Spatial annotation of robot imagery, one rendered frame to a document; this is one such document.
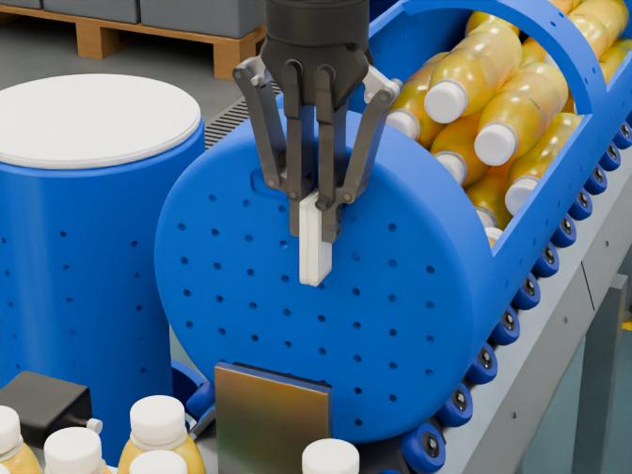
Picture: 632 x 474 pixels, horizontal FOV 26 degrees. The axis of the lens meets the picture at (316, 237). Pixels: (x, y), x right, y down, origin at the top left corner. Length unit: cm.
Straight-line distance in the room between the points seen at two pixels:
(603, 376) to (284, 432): 117
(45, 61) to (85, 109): 332
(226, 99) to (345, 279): 348
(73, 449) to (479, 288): 34
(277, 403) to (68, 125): 62
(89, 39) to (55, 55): 16
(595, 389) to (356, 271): 119
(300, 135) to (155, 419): 23
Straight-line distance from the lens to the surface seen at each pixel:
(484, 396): 130
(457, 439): 123
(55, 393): 118
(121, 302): 160
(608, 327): 217
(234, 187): 110
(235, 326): 116
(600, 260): 167
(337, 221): 104
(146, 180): 155
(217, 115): 442
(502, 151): 139
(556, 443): 287
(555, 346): 149
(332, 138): 100
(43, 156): 154
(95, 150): 154
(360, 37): 97
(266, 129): 102
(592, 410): 226
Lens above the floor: 164
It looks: 27 degrees down
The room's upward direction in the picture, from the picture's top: straight up
